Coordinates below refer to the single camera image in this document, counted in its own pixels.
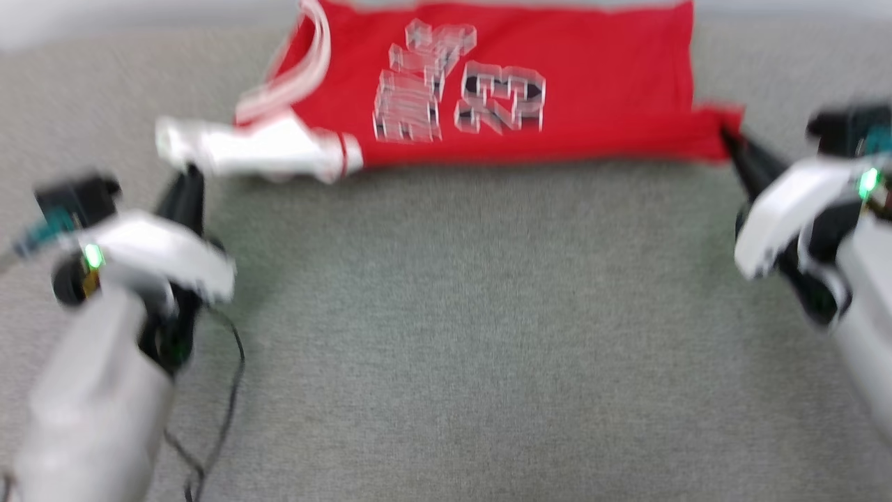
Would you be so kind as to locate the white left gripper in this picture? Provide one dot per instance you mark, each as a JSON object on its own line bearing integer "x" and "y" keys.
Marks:
{"x": 160, "y": 254}

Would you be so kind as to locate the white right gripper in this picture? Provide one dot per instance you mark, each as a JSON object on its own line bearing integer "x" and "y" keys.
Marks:
{"x": 787, "y": 209}

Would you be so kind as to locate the red and white basketball jersey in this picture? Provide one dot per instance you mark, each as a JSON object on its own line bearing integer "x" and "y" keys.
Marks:
{"x": 592, "y": 84}

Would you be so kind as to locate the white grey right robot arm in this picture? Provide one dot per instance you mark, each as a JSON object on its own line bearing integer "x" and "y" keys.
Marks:
{"x": 867, "y": 314}

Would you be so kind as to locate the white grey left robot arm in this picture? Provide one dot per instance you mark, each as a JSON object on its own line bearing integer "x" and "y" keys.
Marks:
{"x": 90, "y": 404}

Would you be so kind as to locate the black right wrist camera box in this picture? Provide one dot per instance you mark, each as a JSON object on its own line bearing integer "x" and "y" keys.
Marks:
{"x": 850, "y": 129}

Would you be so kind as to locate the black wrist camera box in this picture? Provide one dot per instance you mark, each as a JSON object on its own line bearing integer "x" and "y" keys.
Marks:
{"x": 73, "y": 202}
{"x": 850, "y": 129}

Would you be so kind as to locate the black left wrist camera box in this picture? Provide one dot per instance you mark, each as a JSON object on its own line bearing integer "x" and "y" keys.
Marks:
{"x": 73, "y": 202}

